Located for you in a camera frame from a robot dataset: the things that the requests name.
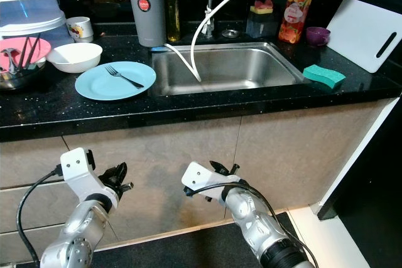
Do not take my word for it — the light blue plate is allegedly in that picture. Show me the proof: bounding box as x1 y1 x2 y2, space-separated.
74 61 156 101

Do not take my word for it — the silver fork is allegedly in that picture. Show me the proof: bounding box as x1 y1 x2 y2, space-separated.
104 65 145 89

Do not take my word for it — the black chopstick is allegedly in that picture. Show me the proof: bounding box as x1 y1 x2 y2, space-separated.
20 35 31 68
23 34 34 68
28 33 38 66
31 33 41 65

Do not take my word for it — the silver spoon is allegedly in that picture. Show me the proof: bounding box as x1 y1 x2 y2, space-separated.
3 47 21 74

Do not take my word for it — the beige cabinet door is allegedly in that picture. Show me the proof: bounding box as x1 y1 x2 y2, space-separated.
63 117 239 244
220 100 391 215

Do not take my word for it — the stainless steel sink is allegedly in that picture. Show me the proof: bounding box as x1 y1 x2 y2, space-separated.
149 42 312 96

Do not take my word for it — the thin white tube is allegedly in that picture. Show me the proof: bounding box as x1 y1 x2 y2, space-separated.
163 43 198 80

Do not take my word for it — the white cabinet end panel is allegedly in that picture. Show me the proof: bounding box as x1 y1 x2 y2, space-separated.
314 95 402 222

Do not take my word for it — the metal bowl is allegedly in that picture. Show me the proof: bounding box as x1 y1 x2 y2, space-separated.
0 61 46 90

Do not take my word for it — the green sponge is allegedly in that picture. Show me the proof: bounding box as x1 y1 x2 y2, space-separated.
301 64 347 90

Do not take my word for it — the pink plate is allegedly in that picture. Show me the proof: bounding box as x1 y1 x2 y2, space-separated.
0 36 52 71

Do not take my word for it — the dark sponge holder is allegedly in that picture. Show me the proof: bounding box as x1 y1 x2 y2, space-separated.
245 9 278 38

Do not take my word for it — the white printed mug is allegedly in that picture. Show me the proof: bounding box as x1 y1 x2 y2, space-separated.
66 16 94 43

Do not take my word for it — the grey water filter canister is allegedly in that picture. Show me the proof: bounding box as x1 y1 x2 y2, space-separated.
126 0 167 48

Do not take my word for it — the olive oil bottle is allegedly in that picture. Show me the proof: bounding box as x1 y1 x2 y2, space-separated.
162 0 182 43

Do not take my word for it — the purple cup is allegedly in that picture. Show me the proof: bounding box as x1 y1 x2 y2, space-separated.
307 26 332 47

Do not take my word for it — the fruit print soap dispenser bottle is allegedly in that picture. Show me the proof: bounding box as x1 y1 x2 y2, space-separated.
278 0 315 45

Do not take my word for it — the red yellow sponge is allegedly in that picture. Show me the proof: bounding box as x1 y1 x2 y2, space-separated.
251 0 274 14

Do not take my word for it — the white cutting board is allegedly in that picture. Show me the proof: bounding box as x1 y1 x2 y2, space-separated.
325 0 402 74

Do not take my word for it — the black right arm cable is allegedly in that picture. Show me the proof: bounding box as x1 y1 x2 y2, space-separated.
182 180 318 262

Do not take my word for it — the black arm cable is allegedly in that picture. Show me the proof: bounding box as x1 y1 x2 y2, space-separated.
16 168 63 268
182 180 318 262

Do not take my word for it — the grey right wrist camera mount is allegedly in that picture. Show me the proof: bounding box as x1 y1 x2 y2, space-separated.
181 161 239 201

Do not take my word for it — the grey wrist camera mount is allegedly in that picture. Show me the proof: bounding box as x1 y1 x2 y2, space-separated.
181 161 239 201
60 147 120 212

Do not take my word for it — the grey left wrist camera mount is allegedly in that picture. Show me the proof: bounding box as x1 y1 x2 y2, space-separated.
60 147 120 212

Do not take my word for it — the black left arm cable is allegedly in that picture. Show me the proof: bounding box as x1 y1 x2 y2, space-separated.
16 168 63 268

